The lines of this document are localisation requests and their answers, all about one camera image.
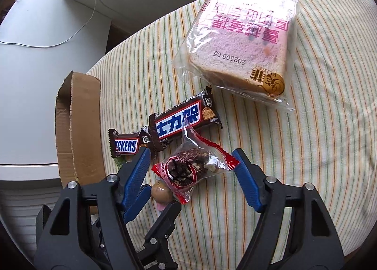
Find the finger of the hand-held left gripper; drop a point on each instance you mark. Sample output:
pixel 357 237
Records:
pixel 163 222
pixel 138 203

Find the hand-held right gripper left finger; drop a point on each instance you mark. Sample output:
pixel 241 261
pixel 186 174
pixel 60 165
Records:
pixel 135 175

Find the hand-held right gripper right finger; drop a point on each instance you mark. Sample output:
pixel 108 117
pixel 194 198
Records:
pixel 247 181

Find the green candy packet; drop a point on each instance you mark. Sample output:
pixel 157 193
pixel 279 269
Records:
pixel 119 161

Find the round brown candy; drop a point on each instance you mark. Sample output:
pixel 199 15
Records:
pixel 160 193

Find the small brown chocolate bar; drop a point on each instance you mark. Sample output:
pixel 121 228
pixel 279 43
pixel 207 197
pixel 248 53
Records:
pixel 126 144

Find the red clear date snack packet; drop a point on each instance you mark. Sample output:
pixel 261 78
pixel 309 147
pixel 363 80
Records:
pixel 188 166

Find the brown cardboard box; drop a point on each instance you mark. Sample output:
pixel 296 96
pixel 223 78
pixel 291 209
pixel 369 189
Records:
pixel 85 128

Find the large brown chocolate bar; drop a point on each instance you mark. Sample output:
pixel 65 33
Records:
pixel 182 121

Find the sliced bread packet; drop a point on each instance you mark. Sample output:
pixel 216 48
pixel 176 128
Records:
pixel 241 40

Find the white ribbed panel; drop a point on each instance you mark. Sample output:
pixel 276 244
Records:
pixel 23 208

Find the white cabinet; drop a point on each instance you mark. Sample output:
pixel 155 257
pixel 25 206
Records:
pixel 38 96

